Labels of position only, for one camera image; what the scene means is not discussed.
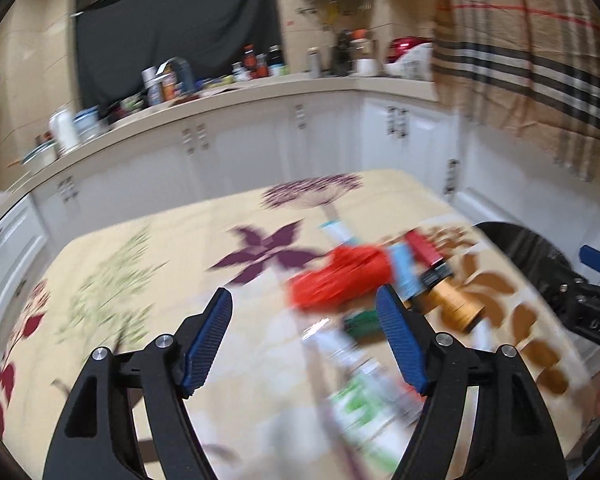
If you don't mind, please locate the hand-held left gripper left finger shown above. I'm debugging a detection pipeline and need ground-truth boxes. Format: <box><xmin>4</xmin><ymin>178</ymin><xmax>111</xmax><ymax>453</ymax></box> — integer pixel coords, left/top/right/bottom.
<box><xmin>42</xmin><ymin>287</ymin><xmax>233</xmax><ymax>480</ymax></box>

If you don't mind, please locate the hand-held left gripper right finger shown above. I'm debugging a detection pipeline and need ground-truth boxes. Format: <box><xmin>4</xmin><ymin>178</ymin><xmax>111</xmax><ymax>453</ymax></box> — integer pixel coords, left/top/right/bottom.
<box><xmin>375</xmin><ymin>284</ymin><xmax>568</xmax><ymax>480</ymax></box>

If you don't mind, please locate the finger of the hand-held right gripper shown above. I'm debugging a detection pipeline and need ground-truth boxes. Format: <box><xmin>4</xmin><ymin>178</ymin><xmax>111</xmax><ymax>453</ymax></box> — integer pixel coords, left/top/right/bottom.
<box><xmin>579</xmin><ymin>244</ymin><xmax>600</xmax><ymax>285</ymax></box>

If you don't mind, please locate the brown bottle with black cap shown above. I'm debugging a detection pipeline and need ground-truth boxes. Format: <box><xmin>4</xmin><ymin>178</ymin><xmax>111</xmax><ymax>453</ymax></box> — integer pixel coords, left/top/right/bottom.
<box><xmin>412</xmin><ymin>262</ymin><xmax>486</xmax><ymax>333</ymax></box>

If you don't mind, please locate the white green packet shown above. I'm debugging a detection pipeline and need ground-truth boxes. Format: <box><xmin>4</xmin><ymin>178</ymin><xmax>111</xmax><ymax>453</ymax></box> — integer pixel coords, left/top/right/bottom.
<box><xmin>302</xmin><ymin>325</ymin><xmax>426</xmax><ymax>466</ymax></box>

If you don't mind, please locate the blue packet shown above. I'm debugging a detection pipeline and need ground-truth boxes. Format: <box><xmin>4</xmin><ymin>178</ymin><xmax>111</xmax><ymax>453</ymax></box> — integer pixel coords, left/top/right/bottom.
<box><xmin>387</xmin><ymin>242</ymin><xmax>423</xmax><ymax>298</ymax></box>

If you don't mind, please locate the black trash bin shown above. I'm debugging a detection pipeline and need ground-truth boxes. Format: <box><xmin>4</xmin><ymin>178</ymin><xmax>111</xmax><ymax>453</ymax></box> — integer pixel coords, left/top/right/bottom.
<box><xmin>477</xmin><ymin>220</ymin><xmax>588</xmax><ymax>321</ymax></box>

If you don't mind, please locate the red plastic bag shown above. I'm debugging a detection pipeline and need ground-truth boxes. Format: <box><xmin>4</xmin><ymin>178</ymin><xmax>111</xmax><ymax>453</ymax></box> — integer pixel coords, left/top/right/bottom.
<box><xmin>287</xmin><ymin>244</ymin><xmax>393</xmax><ymax>311</ymax></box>

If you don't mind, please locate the red box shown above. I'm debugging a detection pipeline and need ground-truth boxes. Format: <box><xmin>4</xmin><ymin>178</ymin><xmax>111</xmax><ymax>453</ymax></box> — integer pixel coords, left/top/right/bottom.
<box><xmin>405</xmin><ymin>230</ymin><xmax>443</xmax><ymax>266</ymax></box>

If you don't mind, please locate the white tube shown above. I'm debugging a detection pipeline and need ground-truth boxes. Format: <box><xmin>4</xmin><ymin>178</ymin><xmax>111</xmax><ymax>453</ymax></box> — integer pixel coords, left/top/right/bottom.
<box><xmin>320</xmin><ymin>220</ymin><xmax>356</xmax><ymax>246</ymax></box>

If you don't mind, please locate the white kitchen cabinet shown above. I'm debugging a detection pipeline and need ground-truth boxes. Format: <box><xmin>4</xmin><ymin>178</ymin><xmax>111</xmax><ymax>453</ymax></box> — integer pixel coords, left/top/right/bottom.
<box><xmin>0</xmin><ymin>87</ymin><xmax>600</xmax><ymax>361</ymax></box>

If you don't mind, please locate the plaid curtain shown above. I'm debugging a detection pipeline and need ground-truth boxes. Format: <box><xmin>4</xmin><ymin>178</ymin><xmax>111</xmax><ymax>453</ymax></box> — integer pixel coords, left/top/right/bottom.
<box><xmin>432</xmin><ymin>0</ymin><xmax>600</xmax><ymax>181</ymax></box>

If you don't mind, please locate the pot with glass lid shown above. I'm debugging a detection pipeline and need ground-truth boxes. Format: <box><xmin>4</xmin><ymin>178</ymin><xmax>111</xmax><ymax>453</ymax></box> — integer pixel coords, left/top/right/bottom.
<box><xmin>22</xmin><ymin>142</ymin><xmax>58</xmax><ymax>168</ymax></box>

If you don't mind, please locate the white kettle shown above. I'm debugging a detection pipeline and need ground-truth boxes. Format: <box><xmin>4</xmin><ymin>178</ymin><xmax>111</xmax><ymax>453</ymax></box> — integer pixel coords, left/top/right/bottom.
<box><xmin>49</xmin><ymin>109</ymin><xmax>80</xmax><ymax>155</ymax></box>

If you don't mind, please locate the white plastic bag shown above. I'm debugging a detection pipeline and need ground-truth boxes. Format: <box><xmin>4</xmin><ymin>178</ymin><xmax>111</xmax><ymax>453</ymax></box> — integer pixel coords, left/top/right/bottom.
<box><xmin>384</xmin><ymin>44</ymin><xmax>436</xmax><ymax>81</ymax></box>

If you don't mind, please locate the chrome faucet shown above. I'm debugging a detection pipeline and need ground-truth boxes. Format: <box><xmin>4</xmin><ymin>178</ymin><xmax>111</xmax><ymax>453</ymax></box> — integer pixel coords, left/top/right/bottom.
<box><xmin>152</xmin><ymin>56</ymin><xmax>196</xmax><ymax>96</ymax></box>

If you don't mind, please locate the white blender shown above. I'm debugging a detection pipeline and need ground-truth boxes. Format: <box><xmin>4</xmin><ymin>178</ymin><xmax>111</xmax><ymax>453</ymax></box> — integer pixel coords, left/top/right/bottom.
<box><xmin>352</xmin><ymin>30</ymin><xmax>378</xmax><ymax>76</ymax></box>

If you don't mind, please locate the red cooker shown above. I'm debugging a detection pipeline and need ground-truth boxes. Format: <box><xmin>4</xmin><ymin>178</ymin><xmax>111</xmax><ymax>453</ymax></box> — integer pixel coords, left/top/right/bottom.
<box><xmin>389</xmin><ymin>36</ymin><xmax>433</xmax><ymax>63</ymax></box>

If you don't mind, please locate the dark window cloth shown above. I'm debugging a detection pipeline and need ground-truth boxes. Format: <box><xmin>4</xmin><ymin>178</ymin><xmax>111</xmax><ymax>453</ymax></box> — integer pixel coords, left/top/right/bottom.
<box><xmin>75</xmin><ymin>0</ymin><xmax>283</xmax><ymax>111</ymax></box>

